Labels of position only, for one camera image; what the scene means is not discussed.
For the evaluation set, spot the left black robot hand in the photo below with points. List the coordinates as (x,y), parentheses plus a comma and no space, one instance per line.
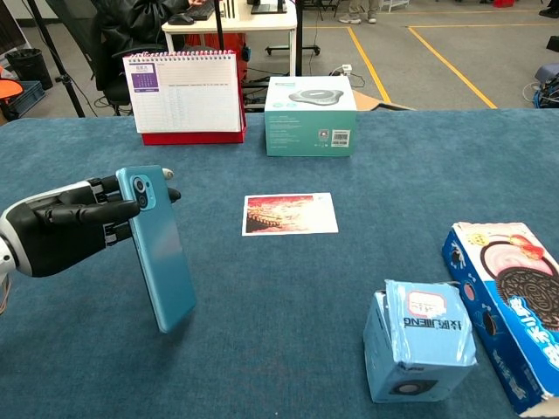
(48,235)

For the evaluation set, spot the smartphone black screen blue back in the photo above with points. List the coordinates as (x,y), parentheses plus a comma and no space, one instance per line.
(166,270)

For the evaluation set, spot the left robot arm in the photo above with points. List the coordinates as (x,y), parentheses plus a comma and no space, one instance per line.
(3,288)

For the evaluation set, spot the blue plastic crate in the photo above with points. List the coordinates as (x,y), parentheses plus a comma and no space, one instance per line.
(28,96)

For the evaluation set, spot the orange object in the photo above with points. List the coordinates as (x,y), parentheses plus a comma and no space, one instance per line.
(9,87)

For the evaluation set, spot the black office chair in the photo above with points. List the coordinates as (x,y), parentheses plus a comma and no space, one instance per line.
(115,89)

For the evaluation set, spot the black trash bin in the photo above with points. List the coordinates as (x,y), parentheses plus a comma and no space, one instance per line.
(29,65)

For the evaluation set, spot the black tripod stand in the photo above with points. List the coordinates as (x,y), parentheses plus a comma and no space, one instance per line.
(48,43)

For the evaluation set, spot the spiral desk calendar red base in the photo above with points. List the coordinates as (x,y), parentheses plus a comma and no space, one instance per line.
(188,96)

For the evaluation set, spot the seated person in black jacket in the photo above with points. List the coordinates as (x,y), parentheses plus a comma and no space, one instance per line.
(126,26)

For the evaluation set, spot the white-bordered red photo postcard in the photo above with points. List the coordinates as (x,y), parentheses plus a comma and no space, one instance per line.
(284,214)

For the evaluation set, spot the blue table cloth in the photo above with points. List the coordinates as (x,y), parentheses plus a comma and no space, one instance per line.
(284,283)

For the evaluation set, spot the black computer mouse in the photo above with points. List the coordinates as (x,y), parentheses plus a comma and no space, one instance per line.
(180,19)

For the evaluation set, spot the red box under desk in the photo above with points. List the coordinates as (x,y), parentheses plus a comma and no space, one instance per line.
(231,43)

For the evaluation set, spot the thin black upright pole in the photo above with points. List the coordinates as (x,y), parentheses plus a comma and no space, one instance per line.
(219,26)

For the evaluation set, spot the black keyboard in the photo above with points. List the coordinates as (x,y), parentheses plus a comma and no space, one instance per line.
(202,11)

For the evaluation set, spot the teal white speakerphone box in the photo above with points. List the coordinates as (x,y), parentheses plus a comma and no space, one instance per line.
(305,131)

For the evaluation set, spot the white desk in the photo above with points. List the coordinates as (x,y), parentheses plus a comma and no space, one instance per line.
(249,24)

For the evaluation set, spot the black monitor base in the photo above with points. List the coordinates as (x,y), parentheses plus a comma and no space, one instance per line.
(268,8)

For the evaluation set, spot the black pole on wheeled base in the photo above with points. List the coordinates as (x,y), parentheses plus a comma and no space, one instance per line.
(299,39)

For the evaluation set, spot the white power strip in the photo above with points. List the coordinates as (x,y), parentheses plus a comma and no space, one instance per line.
(345,69)

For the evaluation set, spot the brown cardboard sheet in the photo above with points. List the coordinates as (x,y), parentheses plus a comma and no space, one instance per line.
(371,101)

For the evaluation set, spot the standing person legs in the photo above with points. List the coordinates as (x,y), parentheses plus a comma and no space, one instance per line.
(351,17)

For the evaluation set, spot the light blue small carton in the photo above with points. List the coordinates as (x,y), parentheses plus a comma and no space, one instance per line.
(419,340)

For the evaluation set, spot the blue Oreo cookie box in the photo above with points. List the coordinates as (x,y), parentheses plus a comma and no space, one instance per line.
(515,288)

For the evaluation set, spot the grey blue bag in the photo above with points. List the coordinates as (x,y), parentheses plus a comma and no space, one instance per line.
(549,72)

